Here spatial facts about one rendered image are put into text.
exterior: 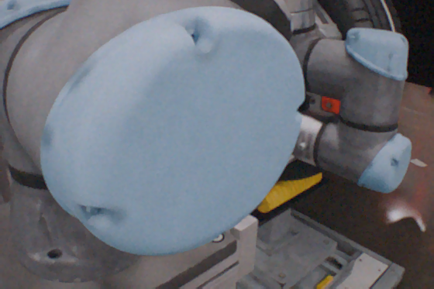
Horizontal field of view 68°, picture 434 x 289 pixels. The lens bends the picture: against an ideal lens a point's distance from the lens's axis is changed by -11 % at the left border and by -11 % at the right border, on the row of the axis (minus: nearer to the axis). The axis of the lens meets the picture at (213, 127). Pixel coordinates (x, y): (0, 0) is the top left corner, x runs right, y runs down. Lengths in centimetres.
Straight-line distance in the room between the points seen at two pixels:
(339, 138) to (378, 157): 6
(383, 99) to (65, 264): 36
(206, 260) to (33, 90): 23
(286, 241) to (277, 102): 113
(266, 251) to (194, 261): 90
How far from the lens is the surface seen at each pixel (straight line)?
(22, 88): 19
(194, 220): 16
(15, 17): 26
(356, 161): 44
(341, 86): 43
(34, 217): 32
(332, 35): 73
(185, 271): 33
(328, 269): 131
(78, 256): 31
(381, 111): 42
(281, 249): 126
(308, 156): 48
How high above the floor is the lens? 105
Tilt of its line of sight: 22 degrees down
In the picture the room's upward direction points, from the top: straight up
